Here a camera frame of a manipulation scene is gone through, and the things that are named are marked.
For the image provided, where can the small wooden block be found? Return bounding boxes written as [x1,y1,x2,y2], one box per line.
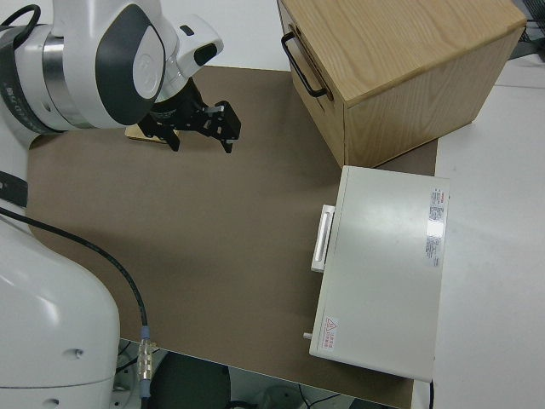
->
[124,124,181,148]

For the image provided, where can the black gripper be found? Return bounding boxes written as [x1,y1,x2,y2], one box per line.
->
[141,82,243,155]

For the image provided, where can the white toaster oven handle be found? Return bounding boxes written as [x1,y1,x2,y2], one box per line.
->
[310,204,337,274]

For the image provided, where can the black strap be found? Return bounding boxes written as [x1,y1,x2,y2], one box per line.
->
[0,170,30,209]

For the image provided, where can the wooden drawer box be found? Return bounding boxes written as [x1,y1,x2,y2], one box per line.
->
[276,0,527,170]

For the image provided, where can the black metal drawer handle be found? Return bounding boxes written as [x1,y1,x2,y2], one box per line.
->
[280,32,330,99]

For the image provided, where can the black cable with metal connector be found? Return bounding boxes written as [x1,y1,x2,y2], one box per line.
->
[0,205,156,402]

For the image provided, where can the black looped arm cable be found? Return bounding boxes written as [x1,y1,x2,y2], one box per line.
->
[0,3,43,36]

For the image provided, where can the brown table mat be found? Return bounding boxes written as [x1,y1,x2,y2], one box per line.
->
[25,65,440,409]

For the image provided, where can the white toaster oven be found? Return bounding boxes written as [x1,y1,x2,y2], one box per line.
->
[301,164,452,382]

